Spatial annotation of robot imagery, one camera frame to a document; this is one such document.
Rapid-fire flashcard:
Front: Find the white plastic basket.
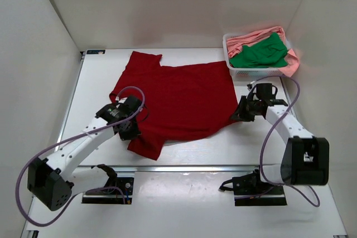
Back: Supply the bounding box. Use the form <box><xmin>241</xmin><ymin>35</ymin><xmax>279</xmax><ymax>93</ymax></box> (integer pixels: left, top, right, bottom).
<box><xmin>223</xmin><ymin>27</ymin><xmax>300</xmax><ymax>77</ymax></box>

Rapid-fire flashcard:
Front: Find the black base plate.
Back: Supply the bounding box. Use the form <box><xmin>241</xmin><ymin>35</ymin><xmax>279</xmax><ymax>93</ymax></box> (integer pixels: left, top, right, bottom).
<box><xmin>81</xmin><ymin>177</ymin><xmax>134</xmax><ymax>205</ymax></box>
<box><xmin>232</xmin><ymin>175</ymin><xmax>287</xmax><ymax>207</ymax></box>

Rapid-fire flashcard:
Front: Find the red t shirt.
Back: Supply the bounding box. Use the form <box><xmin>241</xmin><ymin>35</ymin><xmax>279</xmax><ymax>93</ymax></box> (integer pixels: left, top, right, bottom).
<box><xmin>109</xmin><ymin>51</ymin><xmax>238</xmax><ymax>160</ymax></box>

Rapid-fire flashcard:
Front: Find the green t shirt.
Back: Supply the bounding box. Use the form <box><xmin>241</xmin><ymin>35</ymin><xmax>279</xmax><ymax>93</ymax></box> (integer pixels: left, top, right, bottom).
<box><xmin>227</xmin><ymin>32</ymin><xmax>288</xmax><ymax>69</ymax></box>

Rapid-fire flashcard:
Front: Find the aluminium frame rail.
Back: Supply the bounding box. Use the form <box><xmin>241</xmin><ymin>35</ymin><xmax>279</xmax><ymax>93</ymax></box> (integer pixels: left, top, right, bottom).
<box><xmin>78</xmin><ymin>164</ymin><xmax>315</xmax><ymax>173</ymax></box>

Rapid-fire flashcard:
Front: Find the black table corner label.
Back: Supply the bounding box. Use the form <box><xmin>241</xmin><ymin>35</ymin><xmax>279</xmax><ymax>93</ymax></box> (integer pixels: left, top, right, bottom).
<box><xmin>86</xmin><ymin>50</ymin><xmax>105</xmax><ymax>55</ymax></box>

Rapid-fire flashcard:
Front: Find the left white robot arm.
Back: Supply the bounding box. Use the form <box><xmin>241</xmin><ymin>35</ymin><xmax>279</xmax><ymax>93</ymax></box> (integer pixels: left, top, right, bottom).
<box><xmin>27</xmin><ymin>95</ymin><xmax>142</xmax><ymax>211</ymax></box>

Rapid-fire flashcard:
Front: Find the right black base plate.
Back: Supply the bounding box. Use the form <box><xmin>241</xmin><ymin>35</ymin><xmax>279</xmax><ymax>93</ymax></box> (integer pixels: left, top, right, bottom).
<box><xmin>232</xmin><ymin>175</ymin><xmax>287</xmax><ymax>207</ymax></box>

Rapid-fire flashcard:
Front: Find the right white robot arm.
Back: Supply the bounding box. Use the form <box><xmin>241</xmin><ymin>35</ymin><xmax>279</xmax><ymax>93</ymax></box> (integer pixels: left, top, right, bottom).
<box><xmin>231</xmin><ymin>83</ymin><xmax>330</xmax><ymax>195</ymax></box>

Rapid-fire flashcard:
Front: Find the pink t shirt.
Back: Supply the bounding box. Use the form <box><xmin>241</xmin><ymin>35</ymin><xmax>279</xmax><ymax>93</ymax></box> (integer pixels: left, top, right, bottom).
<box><xmin>223</xmin><ymin>26</ymin><xmax>300</xmax><ymax>77</ymax></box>

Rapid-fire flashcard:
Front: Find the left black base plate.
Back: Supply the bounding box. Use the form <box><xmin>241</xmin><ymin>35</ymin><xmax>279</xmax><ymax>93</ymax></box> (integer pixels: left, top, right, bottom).
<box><xmin>81</xmin><ymin>177</ymin><xmax>134</xmax><ymax>205</ymax></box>

